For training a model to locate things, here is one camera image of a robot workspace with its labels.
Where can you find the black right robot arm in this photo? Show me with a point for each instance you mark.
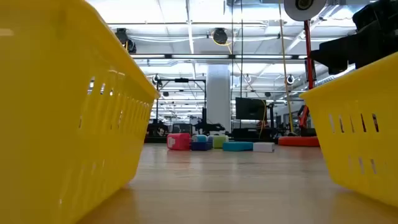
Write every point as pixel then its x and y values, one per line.
pixel 379 31

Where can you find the yellow plastic basket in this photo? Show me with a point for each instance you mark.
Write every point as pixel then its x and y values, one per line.
pixel 62 124
pixel 357 149

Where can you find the purple cube charger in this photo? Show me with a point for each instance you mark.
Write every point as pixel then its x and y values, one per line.
pixel 210 139

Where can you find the dark background box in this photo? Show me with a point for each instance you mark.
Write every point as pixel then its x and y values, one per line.
pixel 182 128

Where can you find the navy blue eraser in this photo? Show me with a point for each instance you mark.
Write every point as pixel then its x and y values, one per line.
pixel 201 146

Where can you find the white eraser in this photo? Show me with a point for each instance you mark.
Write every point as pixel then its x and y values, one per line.
pixel 263 147

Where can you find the black background workbench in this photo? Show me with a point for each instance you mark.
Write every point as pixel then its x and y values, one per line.
pixel 248 133

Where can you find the green cube charger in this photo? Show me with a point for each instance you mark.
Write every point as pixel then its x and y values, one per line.
pixel 220 141

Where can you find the black gantry frame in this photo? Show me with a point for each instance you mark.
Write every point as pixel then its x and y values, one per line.
pixel 182 80

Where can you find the light blue cube charger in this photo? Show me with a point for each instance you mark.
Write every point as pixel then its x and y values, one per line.
pixel 200 138

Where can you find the black background robot arm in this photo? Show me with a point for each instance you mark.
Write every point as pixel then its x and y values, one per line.
pixel 157 129
pixel 208 127

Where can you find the white round pillar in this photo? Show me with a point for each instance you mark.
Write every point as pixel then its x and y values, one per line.
pixel 219 99

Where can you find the pink cube charger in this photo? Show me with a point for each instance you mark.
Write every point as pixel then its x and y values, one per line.
pixel 182 142

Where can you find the black monitor screen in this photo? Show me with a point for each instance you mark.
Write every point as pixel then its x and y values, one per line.
pixel 250 109

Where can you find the teal eraser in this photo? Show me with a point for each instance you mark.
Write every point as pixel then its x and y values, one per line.
pixel 237 146

